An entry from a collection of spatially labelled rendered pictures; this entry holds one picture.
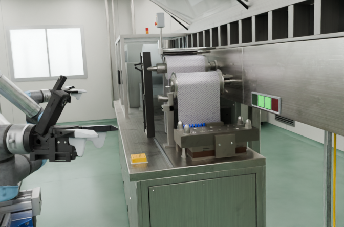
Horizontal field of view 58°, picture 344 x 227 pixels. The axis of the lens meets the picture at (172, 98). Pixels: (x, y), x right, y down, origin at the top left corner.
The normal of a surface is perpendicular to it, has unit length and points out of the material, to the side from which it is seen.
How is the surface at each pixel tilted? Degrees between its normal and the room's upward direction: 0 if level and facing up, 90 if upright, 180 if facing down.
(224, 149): 90
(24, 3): 90
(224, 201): 90
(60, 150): 82
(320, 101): 90
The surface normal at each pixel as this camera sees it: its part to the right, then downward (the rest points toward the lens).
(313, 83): -0.98, 0.07
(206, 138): 0.21, 0.12
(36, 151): -0.11, 0.00
